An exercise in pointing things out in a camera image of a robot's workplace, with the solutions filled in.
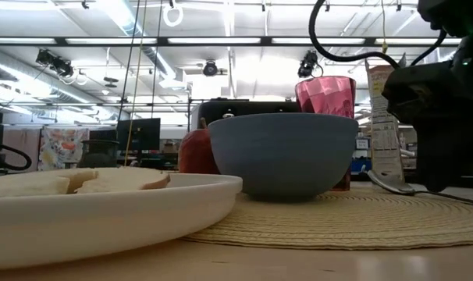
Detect metal spoon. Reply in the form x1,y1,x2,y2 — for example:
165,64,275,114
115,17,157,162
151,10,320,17
367,169,473,208

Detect black four-slot toaster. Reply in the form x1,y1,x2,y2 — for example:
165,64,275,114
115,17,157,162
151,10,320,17
189,98,302,132

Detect thick black gripper cable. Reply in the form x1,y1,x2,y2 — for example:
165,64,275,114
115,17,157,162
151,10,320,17
308,0,449,68

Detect yellow hanging cable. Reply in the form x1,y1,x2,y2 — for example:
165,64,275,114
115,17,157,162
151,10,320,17
123,0,148,168

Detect black mesh utensil holder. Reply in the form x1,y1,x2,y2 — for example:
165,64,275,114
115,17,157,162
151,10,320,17
78,139,119,169

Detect black ceiling camera with cable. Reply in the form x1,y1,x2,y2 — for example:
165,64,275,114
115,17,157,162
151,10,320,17
297,49,325,80

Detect floral printed cloth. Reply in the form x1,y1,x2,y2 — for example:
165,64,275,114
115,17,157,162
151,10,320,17
38,126,90,172

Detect black computer monitor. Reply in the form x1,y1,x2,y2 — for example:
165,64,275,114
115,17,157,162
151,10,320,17
116,118,162,152

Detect thin black hanging cable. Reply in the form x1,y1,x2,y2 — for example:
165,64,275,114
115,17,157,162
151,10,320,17
117,0,142,123
150,0,164,119

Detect red apple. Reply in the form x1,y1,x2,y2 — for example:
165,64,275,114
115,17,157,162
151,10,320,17
177,116,222,175

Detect white bread slice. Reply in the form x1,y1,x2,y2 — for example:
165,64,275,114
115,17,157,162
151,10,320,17
74,167,172,195
0,168,99,198

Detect black round ceiling camera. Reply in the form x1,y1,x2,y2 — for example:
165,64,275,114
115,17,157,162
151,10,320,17
202,60,219,77

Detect Panda Puffs cereal box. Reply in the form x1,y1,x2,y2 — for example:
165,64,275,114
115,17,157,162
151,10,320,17
364,54,407,185

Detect white plate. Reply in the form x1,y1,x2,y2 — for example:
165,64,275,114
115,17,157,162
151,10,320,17
0,167,244,272

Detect round woven straw placemat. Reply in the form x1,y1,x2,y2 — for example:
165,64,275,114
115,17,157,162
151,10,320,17
181,187,473,251

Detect black aluminium rig frame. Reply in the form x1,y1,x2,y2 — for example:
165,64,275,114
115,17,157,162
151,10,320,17
0,36,462,48

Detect grey-blue bowl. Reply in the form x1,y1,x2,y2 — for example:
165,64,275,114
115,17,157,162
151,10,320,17
208,112,360,202

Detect pink faceted plastic cup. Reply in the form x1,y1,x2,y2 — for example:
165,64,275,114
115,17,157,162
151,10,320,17
294,76,357,192

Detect black ceiling camera cluster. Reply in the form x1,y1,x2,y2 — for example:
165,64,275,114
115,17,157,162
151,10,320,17
35,48,75,78

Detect white hanging ring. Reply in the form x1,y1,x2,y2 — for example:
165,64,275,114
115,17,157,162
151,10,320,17
162,2,185,28

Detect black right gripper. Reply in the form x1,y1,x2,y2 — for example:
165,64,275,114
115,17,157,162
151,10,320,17
382,34,473,194

